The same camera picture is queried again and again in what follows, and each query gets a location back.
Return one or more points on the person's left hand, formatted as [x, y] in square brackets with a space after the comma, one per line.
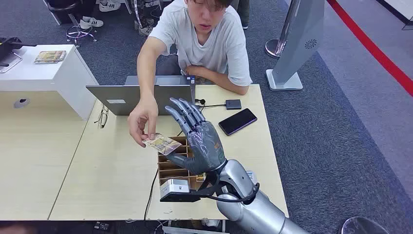
[196, 71]

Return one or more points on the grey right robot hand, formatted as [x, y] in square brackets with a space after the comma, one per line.
[203, 145]

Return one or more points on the person's right hand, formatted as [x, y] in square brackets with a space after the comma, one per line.
[143, 116]

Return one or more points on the yellow room key card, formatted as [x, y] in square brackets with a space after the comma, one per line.
[200, 177]

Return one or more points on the picture-printed ID card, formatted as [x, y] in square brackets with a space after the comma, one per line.
[163, 144]

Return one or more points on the person's left forearm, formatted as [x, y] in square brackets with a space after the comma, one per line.
[226, 84]

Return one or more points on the person's right forearm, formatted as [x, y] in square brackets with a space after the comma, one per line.
[146, 74]

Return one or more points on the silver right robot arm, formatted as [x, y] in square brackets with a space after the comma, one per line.
[258, 210]

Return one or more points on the person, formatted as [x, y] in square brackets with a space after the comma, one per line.
[243, 13]
[209, 48]

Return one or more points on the wooden slotted card organizer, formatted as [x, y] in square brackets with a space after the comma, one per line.
[171, 174]

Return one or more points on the grey card reader pad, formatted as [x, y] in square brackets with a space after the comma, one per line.
[251, 177]

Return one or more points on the grey laptop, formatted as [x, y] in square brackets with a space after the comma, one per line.
[119, 101]

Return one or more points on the black-rimmed eyeglasses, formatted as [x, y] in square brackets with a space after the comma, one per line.
[103, 118]

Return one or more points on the black smartphone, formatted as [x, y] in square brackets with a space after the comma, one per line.
[237, 121]

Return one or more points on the dark grey USB hub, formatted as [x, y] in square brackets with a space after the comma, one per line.
[233, 104]

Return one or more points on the grey sneaker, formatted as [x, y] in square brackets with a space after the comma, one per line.
[146, 31]
[143, 22]

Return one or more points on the white power strip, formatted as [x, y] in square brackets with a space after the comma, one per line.
[151, 3]

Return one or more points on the grey metal bar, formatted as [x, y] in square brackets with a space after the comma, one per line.
[193, 231]

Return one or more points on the white cabinet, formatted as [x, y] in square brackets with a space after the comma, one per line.
[48, 77]

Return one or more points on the black stool chrome footring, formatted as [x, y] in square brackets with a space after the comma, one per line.
[77, 32]

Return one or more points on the white sneaker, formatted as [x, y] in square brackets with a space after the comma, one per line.
[91, 23]
[109, 5]

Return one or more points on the grey kiosk stand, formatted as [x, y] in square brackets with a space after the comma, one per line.
[300, 32]

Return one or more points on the silver tablet plate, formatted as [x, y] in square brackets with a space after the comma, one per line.
[9, 63]

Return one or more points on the black terminal device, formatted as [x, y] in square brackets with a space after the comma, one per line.
[8, 45]

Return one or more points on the round grey stool seat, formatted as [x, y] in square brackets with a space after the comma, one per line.
[363, 227]

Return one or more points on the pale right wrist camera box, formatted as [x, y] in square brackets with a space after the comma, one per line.
[174, 187]

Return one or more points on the chrome stanchion post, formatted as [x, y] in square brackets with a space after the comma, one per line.
[277, 45]

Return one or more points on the black metal frame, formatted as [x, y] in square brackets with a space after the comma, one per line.
[408, 23]

